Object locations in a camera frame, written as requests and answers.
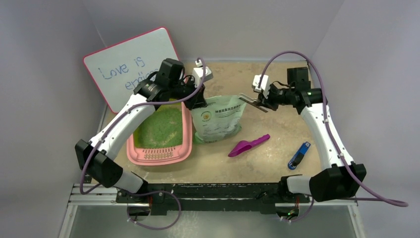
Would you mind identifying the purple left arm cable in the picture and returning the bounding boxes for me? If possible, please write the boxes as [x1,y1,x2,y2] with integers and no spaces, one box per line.
[79,58,207,195]

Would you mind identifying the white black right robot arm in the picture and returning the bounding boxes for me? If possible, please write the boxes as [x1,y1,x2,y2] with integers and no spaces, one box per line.
[252,67,367,202]

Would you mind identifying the aluminium frame rails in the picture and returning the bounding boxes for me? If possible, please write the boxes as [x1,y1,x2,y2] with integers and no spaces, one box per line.
[68,183,149,208]

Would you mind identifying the green fresh litter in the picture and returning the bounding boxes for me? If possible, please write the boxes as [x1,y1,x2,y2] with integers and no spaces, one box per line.
[133,107,183,149]

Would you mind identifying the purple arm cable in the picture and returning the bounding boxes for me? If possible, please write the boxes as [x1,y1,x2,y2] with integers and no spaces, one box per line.
[257,50,409,208]
[79,58,207,195]

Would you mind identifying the blue black stapler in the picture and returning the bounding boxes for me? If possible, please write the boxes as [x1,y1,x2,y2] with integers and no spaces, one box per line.
[287,142,311,170]

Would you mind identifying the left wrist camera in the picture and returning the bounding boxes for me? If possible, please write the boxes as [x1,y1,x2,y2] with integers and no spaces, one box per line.
[191,58,213,87]

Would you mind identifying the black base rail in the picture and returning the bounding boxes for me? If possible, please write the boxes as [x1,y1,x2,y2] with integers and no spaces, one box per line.
[116,182,310,216]

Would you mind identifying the green litter bag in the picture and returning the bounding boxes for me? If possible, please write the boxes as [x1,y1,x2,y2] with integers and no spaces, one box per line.
[191,95,246,144]

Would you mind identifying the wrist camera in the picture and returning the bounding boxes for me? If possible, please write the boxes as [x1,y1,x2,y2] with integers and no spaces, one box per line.
[252,74,270,98]
[191,58,213,87]

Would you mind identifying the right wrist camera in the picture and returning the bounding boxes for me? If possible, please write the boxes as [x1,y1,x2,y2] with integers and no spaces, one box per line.
[252,74,270,98]

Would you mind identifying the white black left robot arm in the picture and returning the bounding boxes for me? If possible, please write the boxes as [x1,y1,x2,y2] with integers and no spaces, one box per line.
[75,58,212,203]

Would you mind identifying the purple plastic scoop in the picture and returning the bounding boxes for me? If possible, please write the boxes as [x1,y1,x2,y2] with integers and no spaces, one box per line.
[228,134,271,158]

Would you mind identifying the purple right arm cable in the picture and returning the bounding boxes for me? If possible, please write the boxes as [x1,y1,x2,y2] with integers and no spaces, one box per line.
[257,50,409,208]

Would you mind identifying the whiteboard with pink frame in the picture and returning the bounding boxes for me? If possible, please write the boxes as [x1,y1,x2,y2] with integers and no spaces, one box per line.
[83,27,178,113]

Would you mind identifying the pink green litter box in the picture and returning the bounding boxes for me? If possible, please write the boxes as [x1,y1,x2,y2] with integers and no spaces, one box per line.
[126,103,193,166]

